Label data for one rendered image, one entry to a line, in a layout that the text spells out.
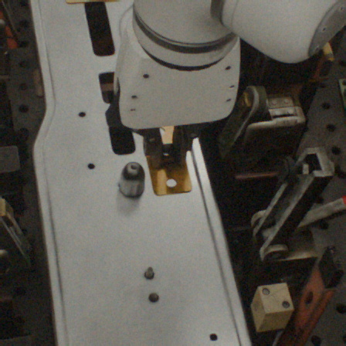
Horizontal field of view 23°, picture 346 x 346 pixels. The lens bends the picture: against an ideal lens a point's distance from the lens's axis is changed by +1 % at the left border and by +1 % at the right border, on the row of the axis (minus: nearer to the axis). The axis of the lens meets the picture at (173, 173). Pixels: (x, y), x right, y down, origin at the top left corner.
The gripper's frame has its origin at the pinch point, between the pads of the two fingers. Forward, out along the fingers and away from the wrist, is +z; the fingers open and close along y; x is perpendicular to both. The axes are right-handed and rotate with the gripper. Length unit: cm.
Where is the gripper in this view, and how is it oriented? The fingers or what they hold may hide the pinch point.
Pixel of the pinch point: (167, 142)
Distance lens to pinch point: 79.8
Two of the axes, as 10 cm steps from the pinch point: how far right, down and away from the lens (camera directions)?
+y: -9.8, 1.2, -1.8
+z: -0.9, 5.4, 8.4
